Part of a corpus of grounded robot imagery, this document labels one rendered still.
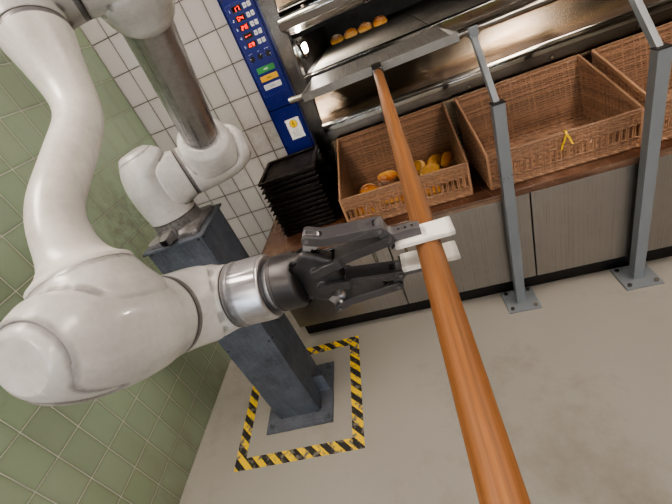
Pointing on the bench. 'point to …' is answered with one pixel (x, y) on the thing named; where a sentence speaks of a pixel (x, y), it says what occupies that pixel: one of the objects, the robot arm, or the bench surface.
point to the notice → (295, 128)
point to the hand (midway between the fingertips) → (426, 244)
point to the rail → (303, 11)
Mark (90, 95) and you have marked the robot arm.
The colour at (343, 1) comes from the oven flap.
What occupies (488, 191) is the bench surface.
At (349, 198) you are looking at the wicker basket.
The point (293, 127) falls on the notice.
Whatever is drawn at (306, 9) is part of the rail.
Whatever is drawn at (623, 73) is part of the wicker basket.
